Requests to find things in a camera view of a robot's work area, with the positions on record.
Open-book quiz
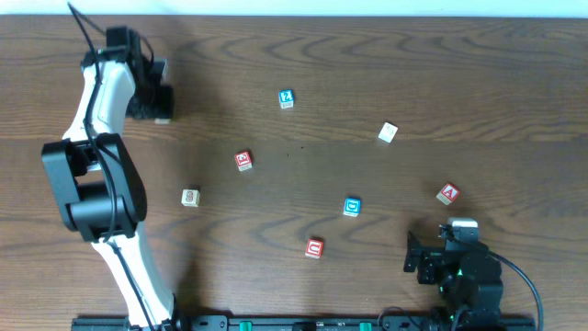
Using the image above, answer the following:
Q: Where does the red letter I block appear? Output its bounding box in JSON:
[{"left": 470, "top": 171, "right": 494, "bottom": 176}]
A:
[{"left": 154, "top": 119, "right": 172, "bottom": 125}]

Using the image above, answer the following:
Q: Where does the red letter A block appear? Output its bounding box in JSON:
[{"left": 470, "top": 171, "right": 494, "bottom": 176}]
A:
[{"left": 436, "top": 183, "right": 460, "bottom": 205}]

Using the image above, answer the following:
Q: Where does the blue number 2 block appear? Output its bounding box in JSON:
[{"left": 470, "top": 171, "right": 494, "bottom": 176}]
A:
[{"left": 278, "top": 89, "right": 295, "bottom": 109}]

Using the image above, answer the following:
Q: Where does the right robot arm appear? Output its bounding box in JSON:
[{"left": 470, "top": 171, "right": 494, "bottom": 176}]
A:
[{"left": 403, "top": 221, "right": 506, "bottom": 330}]

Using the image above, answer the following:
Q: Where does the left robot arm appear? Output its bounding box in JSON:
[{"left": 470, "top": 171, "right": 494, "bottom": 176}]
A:
[{"left": 41, "top": 27, "right": 183, "bottom": 330}]

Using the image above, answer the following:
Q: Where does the blue letter D block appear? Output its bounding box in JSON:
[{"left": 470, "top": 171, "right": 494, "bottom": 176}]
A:
[{"left": 343, "top": 197, "right": 361, "bottom": 217}]

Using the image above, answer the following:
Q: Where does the red letter U block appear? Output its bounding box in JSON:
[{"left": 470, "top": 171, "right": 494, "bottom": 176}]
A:
[{"left": 305, "top": 238, "right": 324, "bottom": 258}]

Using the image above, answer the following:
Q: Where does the beige picture block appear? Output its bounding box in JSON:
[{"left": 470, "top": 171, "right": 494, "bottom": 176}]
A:
[{"left": 181, "top": 189, "right": 200, "bottom": 207}]

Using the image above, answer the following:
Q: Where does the red letter E block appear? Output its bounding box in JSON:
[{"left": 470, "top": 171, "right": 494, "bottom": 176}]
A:
[{"left": 234, "top": 151, "right": 253, "bottom": 172}]

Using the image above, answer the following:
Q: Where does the white picture block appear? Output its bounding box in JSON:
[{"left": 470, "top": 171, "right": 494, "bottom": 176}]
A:
[{"left": 378, "top": 122, "right": 399, "bottom": 143}]

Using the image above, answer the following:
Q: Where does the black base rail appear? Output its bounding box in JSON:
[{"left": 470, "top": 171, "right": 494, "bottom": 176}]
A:
[{"left": 70, "top": 315, "right": 537, "bottom": 331}]

